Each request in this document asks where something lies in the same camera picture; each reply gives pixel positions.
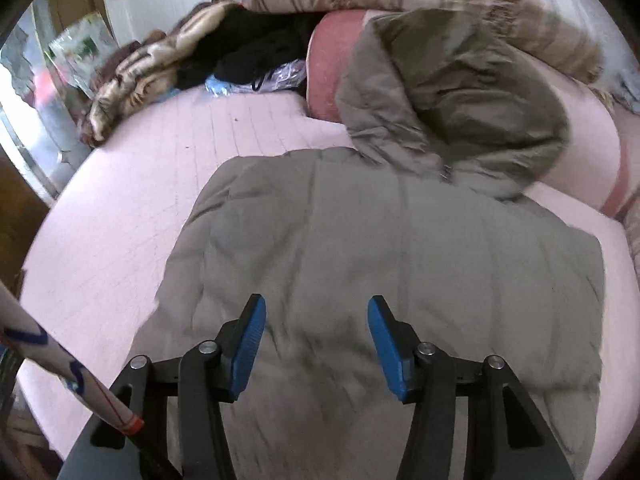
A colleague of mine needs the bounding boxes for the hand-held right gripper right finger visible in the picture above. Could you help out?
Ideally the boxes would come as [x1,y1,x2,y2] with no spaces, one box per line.
[367,295,547,480]

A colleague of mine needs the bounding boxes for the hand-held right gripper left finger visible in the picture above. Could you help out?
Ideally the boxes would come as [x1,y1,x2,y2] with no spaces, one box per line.
[90,294,267,480]

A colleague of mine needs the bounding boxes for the grey puffy hooded jacket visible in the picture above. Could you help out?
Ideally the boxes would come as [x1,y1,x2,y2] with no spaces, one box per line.
[127,7,606,480]

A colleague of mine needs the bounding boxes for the pink bed sheet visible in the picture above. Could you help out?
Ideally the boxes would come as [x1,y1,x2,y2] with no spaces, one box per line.
[15,87,640,480]

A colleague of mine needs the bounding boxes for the blue plastic bag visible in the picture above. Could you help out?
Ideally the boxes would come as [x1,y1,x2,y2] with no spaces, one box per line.
[205,75,237,97]

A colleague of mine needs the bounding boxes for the clear plastic bag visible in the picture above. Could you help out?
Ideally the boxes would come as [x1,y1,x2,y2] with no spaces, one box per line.
[230,59,307,94]

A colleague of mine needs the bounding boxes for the brown patterned blanket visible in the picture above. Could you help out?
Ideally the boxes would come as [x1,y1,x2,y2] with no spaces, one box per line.
[80,0,241,148]

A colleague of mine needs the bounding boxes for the pink bolster pillow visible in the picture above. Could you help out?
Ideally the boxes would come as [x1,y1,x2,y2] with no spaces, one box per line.
[305,9,640,221]

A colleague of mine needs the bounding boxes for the black cloth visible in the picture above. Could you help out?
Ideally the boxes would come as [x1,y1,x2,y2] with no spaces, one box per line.
[175,5,326,92]

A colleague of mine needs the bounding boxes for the green printed plastic bag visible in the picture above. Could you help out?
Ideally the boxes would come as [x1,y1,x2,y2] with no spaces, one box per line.
[47,10,117,98]

